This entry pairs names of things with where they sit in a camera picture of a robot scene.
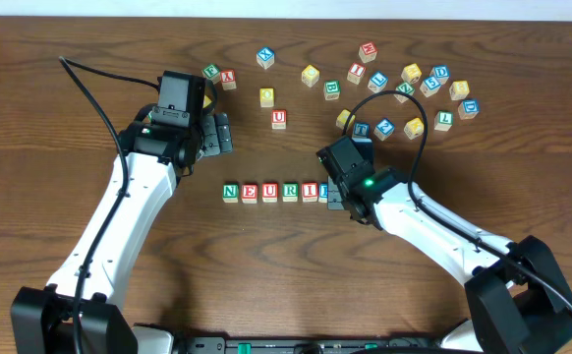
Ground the blue P block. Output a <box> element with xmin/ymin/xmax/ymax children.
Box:
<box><xmin>318</xmin><ymin>183</ymin><xmax>328</xmax><ymax>204</ymax></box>

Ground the red i block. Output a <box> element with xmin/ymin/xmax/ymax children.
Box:
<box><xmin>302</xmin><ymin>182</ymin><xmax>318</xmax><ymax>203</ymax></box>
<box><xmin>347</xmin><ymin>63</ymin><xmax>366</xmax><ymax>85</ymax></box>

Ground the green R block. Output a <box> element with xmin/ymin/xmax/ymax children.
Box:
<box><xmin>282</xmin><ymin>183</ymin><xmax>299</xmax><ymax>203</ymax></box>

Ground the green N block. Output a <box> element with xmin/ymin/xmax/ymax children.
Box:
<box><xmin>222</xmin><ymin>184</ymin><xmax>240</xmax><ymax>203</ymax></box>

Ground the red E block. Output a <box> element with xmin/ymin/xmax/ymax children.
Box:
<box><xmin>241</xmin><ymin>184</ymin><xmax>258</xmax><ymax>204</ymax></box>

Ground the red U block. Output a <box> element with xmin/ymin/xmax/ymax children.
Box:
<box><xmin>271</xmin><ymin>109</ymin><xmax>287</xmax><ymax>130</ymax></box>
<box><xmin>261</xmin><ymin>183</ymin><xmax>279</xmax><ymax>203</ymax></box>

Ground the green B block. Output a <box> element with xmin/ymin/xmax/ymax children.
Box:
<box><xmin>323</xmin><ymin>80</ymin><xmax>341</xmax><ymax>100</ymax></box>

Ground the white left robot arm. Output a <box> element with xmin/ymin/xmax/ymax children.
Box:
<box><xmin>11</xmin><ymin>113</ymin><xmax>233</xmax><ymax>353</ymax></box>

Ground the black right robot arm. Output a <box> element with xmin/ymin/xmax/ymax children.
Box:
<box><xmin>324</xmin><ymin>161</ymin><xmax>572</xmax><ymax>353</ymax></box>

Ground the yellow block far left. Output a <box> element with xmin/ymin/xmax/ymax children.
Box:
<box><xmin>202</xmin><ymin>95</ymin><xmax>212</xmax><ymax>108</ymax></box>

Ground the red Y block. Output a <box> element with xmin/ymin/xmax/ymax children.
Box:
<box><xmin>220</xmin><ymin>70</ymin><xmax>237</xmax><ymax>90</ymax></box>

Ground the green F block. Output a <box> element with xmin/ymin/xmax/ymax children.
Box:
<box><xmin>201</xmin><ymin>63</ymin><xmax>221</xmax><ymax>85</ymax></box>

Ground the yellow O block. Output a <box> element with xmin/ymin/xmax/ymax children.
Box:
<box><xmin>259</xmin><ymin>88</ymin><xmax>275</xmax><ymax>108</ymax></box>

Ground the blue T block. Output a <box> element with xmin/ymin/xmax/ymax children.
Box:
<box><xmin>352</xmin><ymin>122</ymin><xmax>370</xmax><ymax>139</ymax></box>

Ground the yellow block centre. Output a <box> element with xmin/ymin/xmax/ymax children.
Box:
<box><xmin>336</xmin><ymin>109</ymin><xmax>356</xmax><ymax>130</ymax></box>

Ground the blue 2 block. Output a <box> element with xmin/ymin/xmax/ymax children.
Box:
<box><xmin>373</xmin><ymin>118</ymin><xmax>395</xmax><ymax>141</ymax></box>

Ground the blue X block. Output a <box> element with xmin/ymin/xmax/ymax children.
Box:
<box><xmin>256</xmin><ymin>47</ymin><xmax>275</xmax><ymax>70</ymax></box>

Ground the yellow pen picture block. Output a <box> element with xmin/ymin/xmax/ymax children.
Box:
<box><xmin>404</xmin><ymin>117</ymin><xmax>426</xmax><ymax>140</ymax></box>

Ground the yellow block rear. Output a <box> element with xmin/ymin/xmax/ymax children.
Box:
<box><xmin>301</xmin><ymin>65</ymin><xmax>320</xmax><ymax>88</ymax></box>

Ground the blue L block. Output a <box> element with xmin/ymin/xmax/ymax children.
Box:
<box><xmin>368</xmin><ymin>71</ymin><xmax>388</xmax><ymax>93</ymax></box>

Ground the green Z block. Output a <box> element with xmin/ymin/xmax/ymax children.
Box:
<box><xmin>395</xmin><ymin>82</ymin><xmax>415</xmax><ymax>103</ymax></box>

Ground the green 7 block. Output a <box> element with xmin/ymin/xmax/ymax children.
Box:
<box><xmin>434</xmin><ymin>111</ymin><xmax>454</xmax><ymax>132</ymax></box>

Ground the yellow monkey picture block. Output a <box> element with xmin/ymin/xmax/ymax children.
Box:
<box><xmin>401</xmin><ymin>63</ymin><xmax>422</xmax><ymax>85</ymax></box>

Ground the blue 5 block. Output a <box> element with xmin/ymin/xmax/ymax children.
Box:
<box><xmin>420</xmin><ymin>76</ymin><xmax>441</xmax><ymax>97</ymax></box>

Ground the red H block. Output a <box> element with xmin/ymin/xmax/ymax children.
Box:
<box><xmin>359</xmin><ymin>41</ymin><xmax>378</xmax><ymax>63</ymax></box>

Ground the blue D block front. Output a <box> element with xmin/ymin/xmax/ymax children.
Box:
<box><xmin>458</xmin><ymin>99</ymin><xmax>480</xmax><ymax>120</ymax></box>

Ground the blue d block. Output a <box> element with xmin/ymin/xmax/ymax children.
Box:
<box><xmin>429</xmin><ymin>65</ymin><xmax>450</xmax><ymax>85</ymax></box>
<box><xmin>458</xmin><ymin>99</ymin><xmax>480</xmax><ymax>120</ymax></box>

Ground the blue D block rear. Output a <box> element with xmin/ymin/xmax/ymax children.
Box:
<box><xmin>429</xmin><ymin>65</ymin><xmax>450</xmax><ymax>85</ymax></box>

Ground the yellow block right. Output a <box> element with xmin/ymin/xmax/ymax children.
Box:
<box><xmin>449</xmin><ymin>81</ymin><xmax>471</xmax><ymax>101</ymax></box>

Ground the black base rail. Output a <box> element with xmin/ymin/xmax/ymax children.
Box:
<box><xmin>133</xmin><ymin>322</ymin><xmax>444</xmax><ymax>354</ymax></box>

